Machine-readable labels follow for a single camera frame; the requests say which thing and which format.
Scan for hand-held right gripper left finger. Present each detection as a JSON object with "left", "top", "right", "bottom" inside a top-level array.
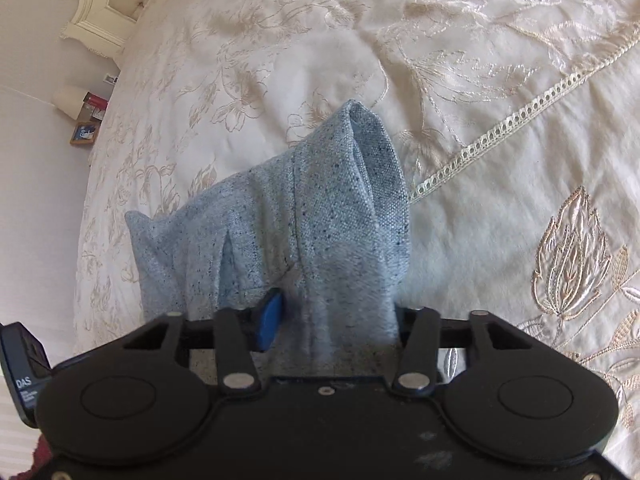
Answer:
[{"left": 120, "top": 287, "right": 283, "bottom": 395}]

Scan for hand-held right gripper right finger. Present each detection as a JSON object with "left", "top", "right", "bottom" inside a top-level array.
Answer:
[{"left": 392, "top": 304, "right": 533, "bottom": 395}]

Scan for light blue speckled pants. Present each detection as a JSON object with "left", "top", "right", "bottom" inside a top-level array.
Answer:
[{"left": 124, "top": 100, "right": 413, "bottom": 378}]

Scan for white table lamp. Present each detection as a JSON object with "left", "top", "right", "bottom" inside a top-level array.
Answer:
[{"left": 52, "top": 85, "right": 90, "bottom": 121}]

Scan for cream embroidered bedspread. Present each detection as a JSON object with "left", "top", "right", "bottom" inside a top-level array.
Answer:
[{"left": 72, "top": 0, "right": 640, "bottom": 476}]

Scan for cream tufted headboard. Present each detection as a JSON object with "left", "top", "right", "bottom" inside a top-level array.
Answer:
[{"left": 55, "top": 0, "right": 173, "bottom": 68}]

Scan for wooden photo frame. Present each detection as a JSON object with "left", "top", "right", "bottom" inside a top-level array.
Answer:
[{"left": 70, "top": 122, "right": 99, "bottom": 147}]

